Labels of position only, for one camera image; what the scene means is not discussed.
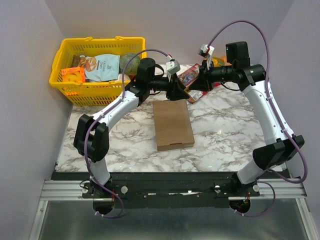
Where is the brown cardboard express box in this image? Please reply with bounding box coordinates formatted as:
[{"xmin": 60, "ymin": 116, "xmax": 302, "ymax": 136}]
[{"xmin": 152, "ymin": 99, "xmax": 195, "ymax": 151}]

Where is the orange yellow snack bag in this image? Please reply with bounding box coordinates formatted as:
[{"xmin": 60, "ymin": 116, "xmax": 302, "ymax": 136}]
[{"xmin": 210, "ymin": 55, "xmax": 231, "ymax": 67}]

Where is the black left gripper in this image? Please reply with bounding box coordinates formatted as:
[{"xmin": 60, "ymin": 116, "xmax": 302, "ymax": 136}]
[{"xmin": 147, "ymin": 72, "xmax": 190, "ymax": 101}]

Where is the yellow plastic shopping basket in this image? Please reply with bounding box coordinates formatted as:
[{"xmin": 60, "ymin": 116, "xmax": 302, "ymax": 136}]
[{"xmin": 49, "ymin": 36, "xmax": 146, "ymax": 106}]

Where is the orange snack box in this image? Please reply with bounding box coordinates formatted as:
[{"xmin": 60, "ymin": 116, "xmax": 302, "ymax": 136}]
[{"xmin": 61, "ymin": 67, "xmax": 86, "ymax": 84}]

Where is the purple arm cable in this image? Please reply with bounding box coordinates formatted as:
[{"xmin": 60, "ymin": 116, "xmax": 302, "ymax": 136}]
[
  {"xmin": 83, "ymin": 48, "xmax": 176, "ymax": 219},
  {"xmin": 206, "ymin": 20, "xmax": 309, "ymax": 218}
]

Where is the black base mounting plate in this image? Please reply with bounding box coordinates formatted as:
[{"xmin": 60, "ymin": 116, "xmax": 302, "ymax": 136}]
[{"xmin": 41, "ymin": 172, "xmax": 299, "ymax": 214}]

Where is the light blue chips bag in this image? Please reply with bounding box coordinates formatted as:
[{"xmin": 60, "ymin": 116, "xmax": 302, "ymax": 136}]
[{"xmin": 78, "ymin": 54, "xmax": 120, "ymax": 83}]

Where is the green round melon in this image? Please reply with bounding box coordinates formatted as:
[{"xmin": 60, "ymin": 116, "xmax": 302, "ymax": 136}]
[{"xmin": 119, "ymin": 52, "xmax": 141, "ymax": 76}]

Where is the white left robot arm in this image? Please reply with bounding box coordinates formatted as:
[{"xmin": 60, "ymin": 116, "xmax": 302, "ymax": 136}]
[{"xmin": 73, "ymin": 57, "xmax": 188, "ymax": 198}]

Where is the aluminium rail frame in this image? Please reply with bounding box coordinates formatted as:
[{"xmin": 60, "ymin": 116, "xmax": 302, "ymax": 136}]
[{"xmin": 27, "ymin": 63, "xmax": 313, "ymax": 240}]

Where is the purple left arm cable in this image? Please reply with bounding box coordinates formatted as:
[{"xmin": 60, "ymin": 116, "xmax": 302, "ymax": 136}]
[{"xmin": 83, "ymin": 48, "xmax": 176, "ymax": 219}]

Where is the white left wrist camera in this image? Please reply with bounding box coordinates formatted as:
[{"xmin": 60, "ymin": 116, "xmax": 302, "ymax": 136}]
[{"xmin": 165, "ymin": 54, "xmax": 181, "ymax": 81}]

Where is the red snack bag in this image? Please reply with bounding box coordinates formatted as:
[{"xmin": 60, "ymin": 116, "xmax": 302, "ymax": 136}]
[{"xmin": 178, "ymin": 63, "xmax": 208, "ymax": 104}]

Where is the beige round bun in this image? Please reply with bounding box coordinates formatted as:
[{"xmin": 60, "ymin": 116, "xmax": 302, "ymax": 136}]
[{"xmin": 117, "ymin": 73, "xmax": 131, "ymax": 82}]

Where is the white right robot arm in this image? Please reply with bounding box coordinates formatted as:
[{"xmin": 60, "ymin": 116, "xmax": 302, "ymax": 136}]
[{"xmin": 189, "ymin": 41, "xmax": 305, "ymax": 196}]

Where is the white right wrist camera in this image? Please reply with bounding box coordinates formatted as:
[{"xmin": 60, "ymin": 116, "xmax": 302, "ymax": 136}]
[{"xmin": 198, "ymin": 44, "xmax": 215, "ymax": 69}]

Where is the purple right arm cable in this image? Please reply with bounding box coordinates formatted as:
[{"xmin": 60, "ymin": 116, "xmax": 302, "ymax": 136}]
[{"xmin": 206, "ymin": 20, "xmax": 309, "ymax": 218}]

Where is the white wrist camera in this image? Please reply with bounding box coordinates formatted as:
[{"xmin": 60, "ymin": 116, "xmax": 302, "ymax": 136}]
[
  {"xmin": 198, "ymin": 44, "xmax": 215, "ymax": 69},
  {"xmin": 165, "ymin": 54, "xmax": 181, "ymax": 81}
]

